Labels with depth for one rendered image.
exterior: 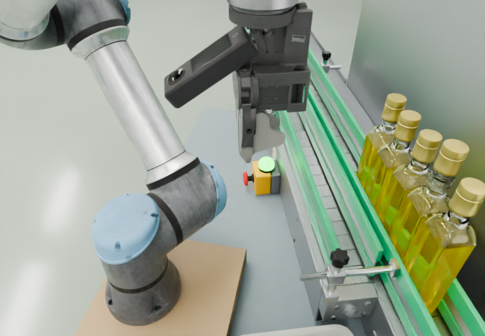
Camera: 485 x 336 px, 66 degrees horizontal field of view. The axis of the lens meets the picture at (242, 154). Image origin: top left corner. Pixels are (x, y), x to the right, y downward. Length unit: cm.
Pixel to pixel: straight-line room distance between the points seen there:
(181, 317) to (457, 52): 72
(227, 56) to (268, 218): 66
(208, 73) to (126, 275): 42
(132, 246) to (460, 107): 63
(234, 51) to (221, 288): 55
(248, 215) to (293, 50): 65
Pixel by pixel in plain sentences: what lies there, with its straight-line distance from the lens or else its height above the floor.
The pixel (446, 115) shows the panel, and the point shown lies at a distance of 83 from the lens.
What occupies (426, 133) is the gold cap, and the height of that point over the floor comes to 116.
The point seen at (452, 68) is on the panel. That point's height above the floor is 119.
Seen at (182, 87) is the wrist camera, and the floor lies 130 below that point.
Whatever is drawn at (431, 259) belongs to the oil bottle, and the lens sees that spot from 64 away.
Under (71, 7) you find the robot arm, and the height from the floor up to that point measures 130.
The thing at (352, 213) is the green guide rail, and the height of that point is 93.
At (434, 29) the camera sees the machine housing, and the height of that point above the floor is 122.
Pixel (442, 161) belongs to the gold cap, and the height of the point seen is 116.
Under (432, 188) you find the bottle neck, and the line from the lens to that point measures 64.
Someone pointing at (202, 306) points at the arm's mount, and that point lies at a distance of 81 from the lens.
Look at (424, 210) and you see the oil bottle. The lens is 64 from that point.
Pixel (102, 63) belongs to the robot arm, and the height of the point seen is 121.
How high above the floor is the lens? 150
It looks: 39 degrees down
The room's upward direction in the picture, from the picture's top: straight up
